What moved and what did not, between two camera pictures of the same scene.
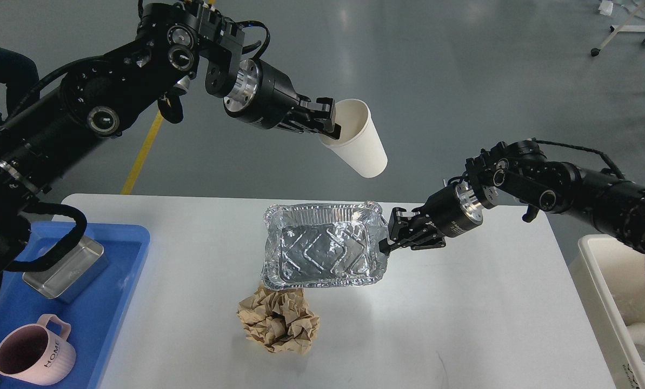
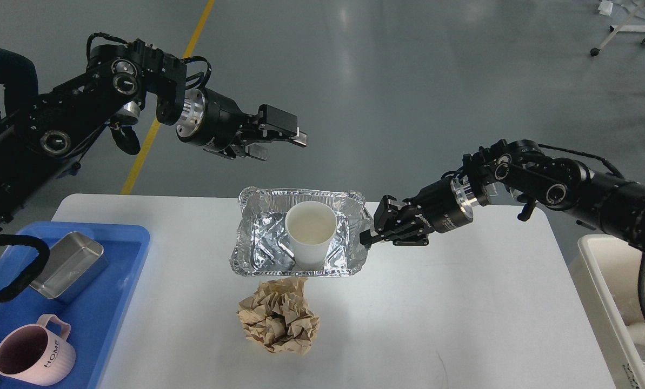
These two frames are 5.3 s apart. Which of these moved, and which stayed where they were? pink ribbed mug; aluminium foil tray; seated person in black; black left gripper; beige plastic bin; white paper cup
Moved: aluminium foil tray; white paper cup; black left gripper
Stayed: beige plastic bin; seated person in black; pink ribbed mug
